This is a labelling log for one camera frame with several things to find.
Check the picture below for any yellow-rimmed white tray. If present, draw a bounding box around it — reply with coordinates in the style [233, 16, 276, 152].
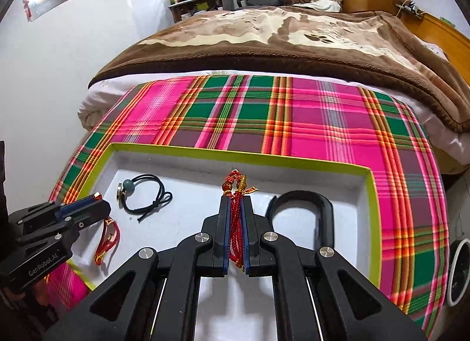
[59, 142, 383, 341]

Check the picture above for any white round container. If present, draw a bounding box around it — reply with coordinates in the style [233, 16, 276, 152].
[446, 238, 470, 307]

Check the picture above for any power strip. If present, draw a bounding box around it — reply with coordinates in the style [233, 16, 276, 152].
[393, 0, 423, 15]

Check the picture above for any pink green plaid cloth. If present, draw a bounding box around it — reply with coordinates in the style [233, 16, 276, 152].
[46, 75, 450, 340]

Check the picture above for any black elastic hair tie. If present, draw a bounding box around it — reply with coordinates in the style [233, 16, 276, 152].
[117, 174, 173, 223]

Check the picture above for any black wristband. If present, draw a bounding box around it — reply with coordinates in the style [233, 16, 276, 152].
[265, 190, 335, 253]

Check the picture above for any white floral pillow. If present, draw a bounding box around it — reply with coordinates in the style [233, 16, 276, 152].
[422, 42, 449, 60]

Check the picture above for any wooden headboard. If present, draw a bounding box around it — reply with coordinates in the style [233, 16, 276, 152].
[400, 11, 470, 81]

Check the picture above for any brown printed blanket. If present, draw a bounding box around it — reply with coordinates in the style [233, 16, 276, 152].
[88, 6, 470, 134]

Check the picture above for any red braided rope bracelet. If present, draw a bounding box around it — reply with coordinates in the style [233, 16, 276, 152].
[220, 169, 259, 272]

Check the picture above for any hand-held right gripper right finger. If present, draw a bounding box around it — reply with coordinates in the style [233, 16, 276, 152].
[241, 196, 430, 341]

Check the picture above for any grey desk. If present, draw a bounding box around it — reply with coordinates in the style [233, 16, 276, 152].
[168, 0, 236, 22]

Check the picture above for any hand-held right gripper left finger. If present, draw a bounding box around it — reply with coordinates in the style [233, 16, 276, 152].
[42, 196, 236, 341]

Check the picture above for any white folded cloth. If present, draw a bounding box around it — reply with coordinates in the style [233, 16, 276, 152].
[305, 0, 342, 12]

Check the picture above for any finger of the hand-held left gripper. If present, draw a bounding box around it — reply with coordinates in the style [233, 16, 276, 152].
[16, 199, 112, 250]
[8, 191, 104, 231]

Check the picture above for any red cord bracelet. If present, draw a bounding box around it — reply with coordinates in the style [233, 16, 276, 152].
[93, 217, 121, 267]

